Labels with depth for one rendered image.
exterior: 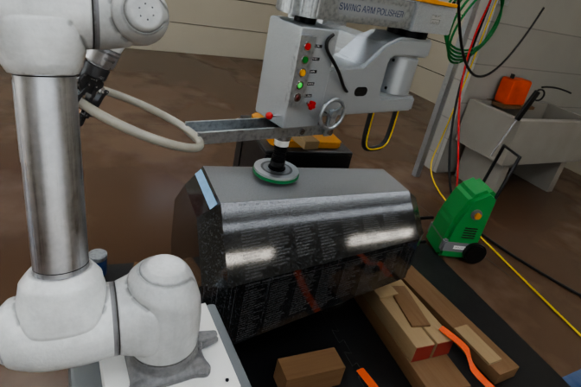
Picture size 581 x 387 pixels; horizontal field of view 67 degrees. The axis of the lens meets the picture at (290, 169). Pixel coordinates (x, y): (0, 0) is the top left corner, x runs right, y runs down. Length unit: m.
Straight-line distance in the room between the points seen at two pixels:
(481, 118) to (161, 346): 4.13
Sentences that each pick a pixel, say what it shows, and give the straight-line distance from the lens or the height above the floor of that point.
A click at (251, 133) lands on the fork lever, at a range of 1.82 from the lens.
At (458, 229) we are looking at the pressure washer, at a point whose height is 0.26.
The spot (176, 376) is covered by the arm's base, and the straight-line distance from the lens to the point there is 1.12.
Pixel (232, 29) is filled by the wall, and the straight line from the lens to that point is 8.29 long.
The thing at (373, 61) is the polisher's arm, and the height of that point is 1.42.
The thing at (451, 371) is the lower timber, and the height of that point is 0.10.
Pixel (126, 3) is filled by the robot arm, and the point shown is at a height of 1.65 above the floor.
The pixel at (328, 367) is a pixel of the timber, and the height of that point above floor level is 0.14.
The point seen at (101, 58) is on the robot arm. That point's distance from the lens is 1.43.
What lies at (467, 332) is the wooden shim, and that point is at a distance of 2.79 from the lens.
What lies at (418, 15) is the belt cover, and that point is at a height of 1.65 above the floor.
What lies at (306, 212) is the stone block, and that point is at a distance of 1.96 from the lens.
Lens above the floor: 1.76
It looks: 25 degrees down
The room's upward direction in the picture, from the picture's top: 12 degrees clockwise
